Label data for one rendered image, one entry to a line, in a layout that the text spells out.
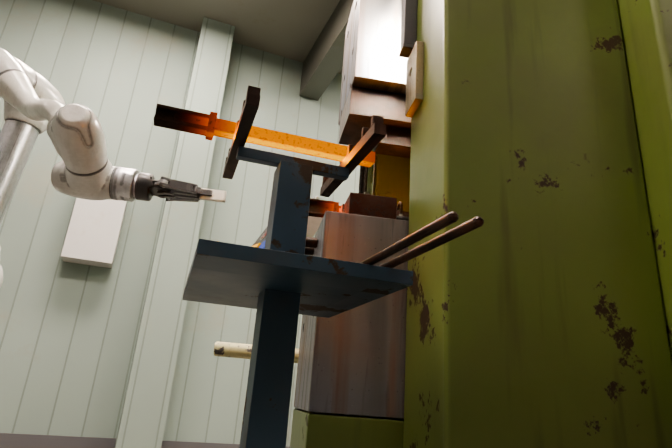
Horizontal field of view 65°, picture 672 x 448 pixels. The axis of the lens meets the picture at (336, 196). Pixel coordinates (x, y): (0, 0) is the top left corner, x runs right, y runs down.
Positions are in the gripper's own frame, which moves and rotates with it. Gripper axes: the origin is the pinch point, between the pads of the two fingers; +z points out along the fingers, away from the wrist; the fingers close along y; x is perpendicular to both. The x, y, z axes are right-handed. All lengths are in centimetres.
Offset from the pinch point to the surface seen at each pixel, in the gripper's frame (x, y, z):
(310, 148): -7, 51, 22
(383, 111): 30, 8, 45
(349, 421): -54, 22, 38
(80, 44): 227, -279, -169
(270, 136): -6, 53, 15
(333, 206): 0.9, 0.5, 33.6
